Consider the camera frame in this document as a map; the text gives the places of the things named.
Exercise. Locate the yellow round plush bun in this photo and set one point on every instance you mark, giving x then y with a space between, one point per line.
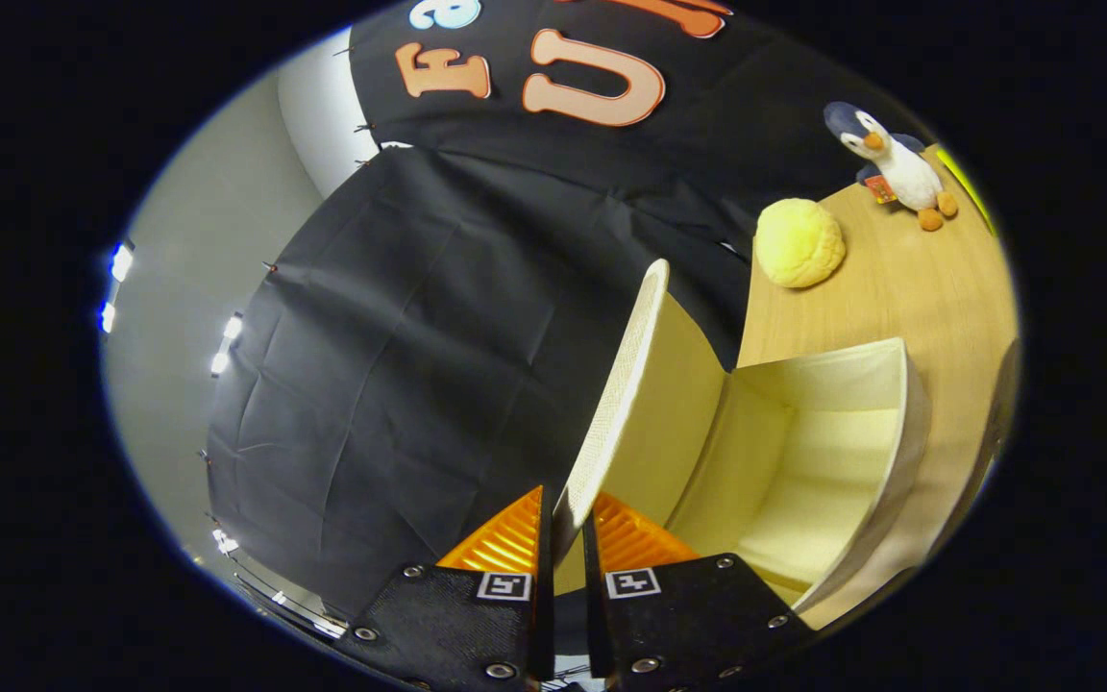
799 242

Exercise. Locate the cream fabric storage box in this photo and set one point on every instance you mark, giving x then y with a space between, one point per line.
803 461

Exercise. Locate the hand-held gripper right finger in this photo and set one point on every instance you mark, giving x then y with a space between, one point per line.
678 625

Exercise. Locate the ceiling light panel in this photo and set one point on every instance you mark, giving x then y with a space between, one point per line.
116 279
227 341

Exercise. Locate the penguin plush toy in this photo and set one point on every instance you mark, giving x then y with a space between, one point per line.
904 168

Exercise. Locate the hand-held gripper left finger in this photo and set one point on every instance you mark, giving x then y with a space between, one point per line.
457 625

